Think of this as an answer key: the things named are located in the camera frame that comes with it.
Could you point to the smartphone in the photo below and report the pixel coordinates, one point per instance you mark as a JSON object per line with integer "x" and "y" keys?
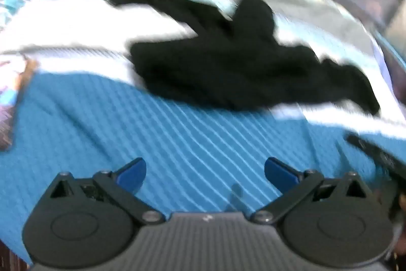
{"x": 19, "y": 93}

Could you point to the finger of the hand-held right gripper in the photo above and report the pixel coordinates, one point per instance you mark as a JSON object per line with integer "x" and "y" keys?
{"x": 374, "y": 153}

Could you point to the blue striped bedspread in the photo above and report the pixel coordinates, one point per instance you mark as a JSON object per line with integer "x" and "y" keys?
{"x": 95, "y": 118}

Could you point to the teal patterned pillow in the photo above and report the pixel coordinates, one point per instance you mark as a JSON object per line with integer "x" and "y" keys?
{"x": 14, "y": 2}

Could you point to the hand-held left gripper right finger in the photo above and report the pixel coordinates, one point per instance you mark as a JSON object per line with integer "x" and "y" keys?
{"x": 279, "y": 174}

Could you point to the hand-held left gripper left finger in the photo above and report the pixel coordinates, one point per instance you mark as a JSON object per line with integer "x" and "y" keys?
{"x": 131, "y": 174}

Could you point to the black pants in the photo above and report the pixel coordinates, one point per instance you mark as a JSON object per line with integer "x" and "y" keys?
{"x": 228, "y": 67}

